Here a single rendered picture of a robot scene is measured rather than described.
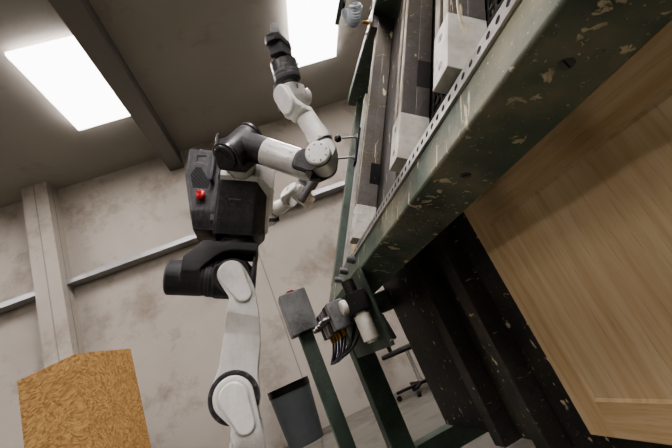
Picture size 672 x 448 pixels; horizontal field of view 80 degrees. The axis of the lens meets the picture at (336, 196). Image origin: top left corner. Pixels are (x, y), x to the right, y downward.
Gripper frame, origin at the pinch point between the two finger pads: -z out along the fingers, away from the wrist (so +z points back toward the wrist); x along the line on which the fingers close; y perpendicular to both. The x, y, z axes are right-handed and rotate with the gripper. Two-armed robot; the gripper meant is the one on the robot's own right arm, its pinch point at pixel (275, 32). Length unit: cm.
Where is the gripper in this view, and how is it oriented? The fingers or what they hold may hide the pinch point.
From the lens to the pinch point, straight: 147.5
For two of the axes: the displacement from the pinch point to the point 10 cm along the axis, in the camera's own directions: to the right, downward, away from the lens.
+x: 3.1, 0.4, 9.5
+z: 2.6, 9.6, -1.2
